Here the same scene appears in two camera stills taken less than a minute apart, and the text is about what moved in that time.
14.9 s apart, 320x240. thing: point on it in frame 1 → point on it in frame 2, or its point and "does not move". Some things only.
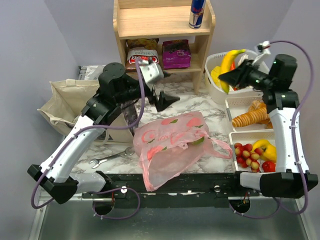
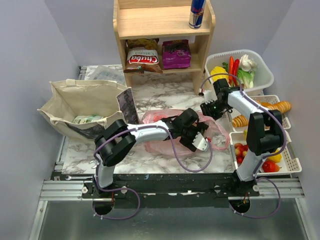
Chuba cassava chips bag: [146, 48] does not move
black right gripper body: [255, 78] → [214, 109]
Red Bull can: [196, 12] does not move
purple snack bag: [176, 53] does not move
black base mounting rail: [205, 190] does not move
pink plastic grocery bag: [167, 148] → [218, 138]
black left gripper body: [150, 94] → [188, 134]
